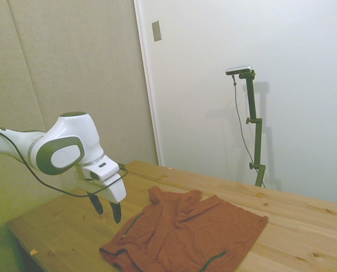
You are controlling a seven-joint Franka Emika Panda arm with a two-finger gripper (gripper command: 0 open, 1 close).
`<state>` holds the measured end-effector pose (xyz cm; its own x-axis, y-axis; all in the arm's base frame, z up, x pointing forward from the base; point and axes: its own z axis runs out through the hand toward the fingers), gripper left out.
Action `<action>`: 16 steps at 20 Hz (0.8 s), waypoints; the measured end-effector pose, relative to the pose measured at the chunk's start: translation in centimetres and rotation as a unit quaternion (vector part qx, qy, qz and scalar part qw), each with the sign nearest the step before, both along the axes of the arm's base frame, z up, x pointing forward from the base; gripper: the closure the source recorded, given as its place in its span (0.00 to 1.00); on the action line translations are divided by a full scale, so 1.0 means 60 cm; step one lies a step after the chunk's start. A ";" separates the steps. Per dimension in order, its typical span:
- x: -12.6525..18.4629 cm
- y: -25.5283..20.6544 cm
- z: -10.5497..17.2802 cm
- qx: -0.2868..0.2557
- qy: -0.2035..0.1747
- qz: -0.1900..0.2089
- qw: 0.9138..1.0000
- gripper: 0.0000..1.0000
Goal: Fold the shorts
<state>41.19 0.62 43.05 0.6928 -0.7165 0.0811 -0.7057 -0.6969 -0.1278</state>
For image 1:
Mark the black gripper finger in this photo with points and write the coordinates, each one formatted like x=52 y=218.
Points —
x=115 y=212
x=97 y=205

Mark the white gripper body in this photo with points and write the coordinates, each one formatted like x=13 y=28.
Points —
x=115 y=190

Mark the rust red shorts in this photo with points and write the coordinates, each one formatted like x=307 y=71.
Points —
x=185 y=235

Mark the small orange tape scrap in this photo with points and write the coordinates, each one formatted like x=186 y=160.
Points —
x=33 y=251

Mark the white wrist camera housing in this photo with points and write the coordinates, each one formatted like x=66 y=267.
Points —
x=106 y=168

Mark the white door frame trim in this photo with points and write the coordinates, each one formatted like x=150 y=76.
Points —
x=148 y=85

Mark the dark green camera stand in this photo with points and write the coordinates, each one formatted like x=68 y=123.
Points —
x=253 y=107

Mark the grey wall switch plate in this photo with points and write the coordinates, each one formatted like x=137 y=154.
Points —
x=157 y=31

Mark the silver exterior camera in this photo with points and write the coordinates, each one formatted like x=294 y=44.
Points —
x=239 y=69

